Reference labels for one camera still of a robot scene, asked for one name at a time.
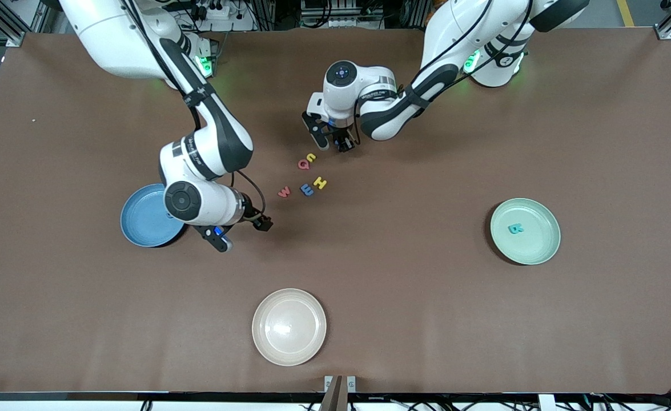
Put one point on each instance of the yellow letter H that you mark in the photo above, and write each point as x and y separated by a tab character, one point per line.
320	183

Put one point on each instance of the white power strip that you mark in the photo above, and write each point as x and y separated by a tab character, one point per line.
221	11

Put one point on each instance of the pink letter Q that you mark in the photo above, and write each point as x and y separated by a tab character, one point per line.
304	164

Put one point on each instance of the brown mount post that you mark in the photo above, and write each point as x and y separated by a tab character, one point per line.
335	399

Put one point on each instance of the blue plate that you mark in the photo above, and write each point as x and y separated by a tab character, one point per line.
141	220

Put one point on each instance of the pink lowercase letter w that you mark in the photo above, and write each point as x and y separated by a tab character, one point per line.
284	193

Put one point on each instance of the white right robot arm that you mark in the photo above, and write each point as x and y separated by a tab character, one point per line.
112	40

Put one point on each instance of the small metal clamp bracket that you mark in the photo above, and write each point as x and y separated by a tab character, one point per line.
351	383
328	383

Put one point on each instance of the beige plate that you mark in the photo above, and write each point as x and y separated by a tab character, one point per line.
289	326

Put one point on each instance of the pale green plate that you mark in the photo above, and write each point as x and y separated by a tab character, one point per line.
535	242

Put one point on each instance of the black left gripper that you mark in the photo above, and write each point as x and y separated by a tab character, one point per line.
343	140

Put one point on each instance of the brown table cover sheet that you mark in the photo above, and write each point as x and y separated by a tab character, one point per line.
426	319

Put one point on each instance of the light blue letter m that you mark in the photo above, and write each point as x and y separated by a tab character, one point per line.
307	189

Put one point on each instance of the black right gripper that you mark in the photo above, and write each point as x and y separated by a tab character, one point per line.
252	214

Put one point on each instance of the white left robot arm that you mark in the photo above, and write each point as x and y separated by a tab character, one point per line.
466	28

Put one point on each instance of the teal letter R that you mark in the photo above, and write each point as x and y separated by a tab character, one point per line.
516	228

